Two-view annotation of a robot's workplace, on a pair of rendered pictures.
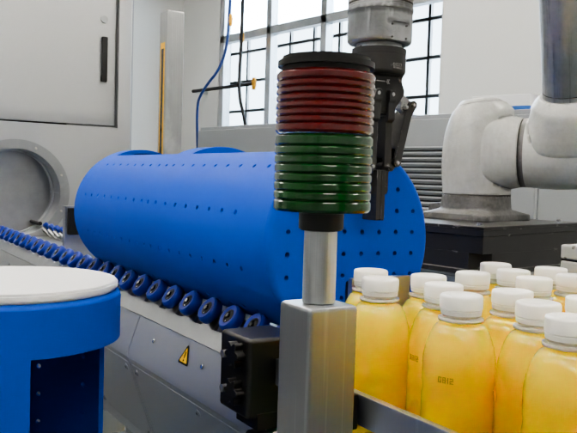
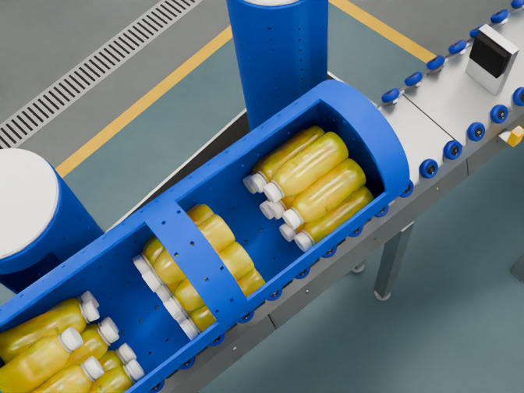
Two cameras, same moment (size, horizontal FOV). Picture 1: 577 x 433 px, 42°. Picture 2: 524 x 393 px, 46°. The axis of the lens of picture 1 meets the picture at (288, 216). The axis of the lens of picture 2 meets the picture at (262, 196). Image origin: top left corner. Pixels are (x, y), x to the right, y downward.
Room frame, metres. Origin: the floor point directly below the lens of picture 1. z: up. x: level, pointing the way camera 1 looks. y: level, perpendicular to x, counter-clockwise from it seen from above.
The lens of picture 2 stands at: (1.61, -0.31, 2.18)
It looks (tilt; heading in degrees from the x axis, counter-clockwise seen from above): 62 degrees down; 94
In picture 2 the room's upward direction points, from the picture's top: 11 degrees counter-clockwise
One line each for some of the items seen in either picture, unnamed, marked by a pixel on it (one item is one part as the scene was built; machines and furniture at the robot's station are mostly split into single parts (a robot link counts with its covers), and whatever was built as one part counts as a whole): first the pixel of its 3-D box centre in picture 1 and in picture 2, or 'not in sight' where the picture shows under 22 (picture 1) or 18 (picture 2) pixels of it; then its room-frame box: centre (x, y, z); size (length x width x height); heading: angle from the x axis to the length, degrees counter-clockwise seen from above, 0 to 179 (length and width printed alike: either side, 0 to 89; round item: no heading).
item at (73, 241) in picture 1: (81, 233); (488, 62); (2.13, 0.59, 1.00); 0.10 x 0.04 x 0.15; 122
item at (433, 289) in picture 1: (443, 292); not in sight; (0.75, -0.16, 1.07); 0.04 x 0.04 x 0.02
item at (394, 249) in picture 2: not in sight; (391, 262); (1.93, 0.38, 0.31); 0.06 x 0.06 x 0.63; 32
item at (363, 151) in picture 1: (322, 173); not in sight; (0.49, -0.02, 1.18); 0.06 x 0.06 x 0.05
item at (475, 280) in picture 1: (472, 279); not in sight; (0.86, -0.21, 1.07); 0.04 x 0.04 x 0.02
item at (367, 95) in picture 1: (324, 104); not in sight; (0.49, -0.02, 1.23); 0.06 x 0.06 x 0.04
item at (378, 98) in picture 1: (368, 130); not in sight; (1.04, -0.11, 1.25); 0.04 x 0.01 x 0.11; 32
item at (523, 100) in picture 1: (507, 106); not in sight; (2.95, -0.84, 1.48); 0.24 x 0.12 x 0.08; 48
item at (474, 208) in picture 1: (468, 206); not in sight; (1.74, -0.42, 1.13); 0.22 x 0.18 x 0.06; 39
